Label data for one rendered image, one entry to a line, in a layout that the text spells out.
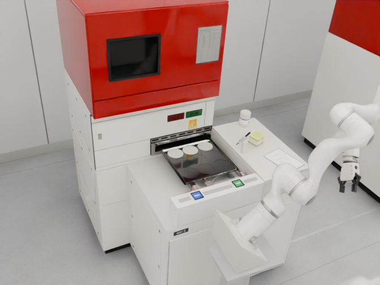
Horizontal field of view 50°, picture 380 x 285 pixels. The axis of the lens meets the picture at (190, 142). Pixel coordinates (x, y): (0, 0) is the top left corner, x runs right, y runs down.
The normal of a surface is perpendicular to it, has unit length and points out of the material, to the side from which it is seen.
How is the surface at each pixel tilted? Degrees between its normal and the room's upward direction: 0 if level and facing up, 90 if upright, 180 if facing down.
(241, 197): 90
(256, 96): 90
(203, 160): 0
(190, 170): 0
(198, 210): 90
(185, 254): 90
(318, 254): 0
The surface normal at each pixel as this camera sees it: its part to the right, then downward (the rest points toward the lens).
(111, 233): 0.44, 0.53
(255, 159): 0.06, -0.82
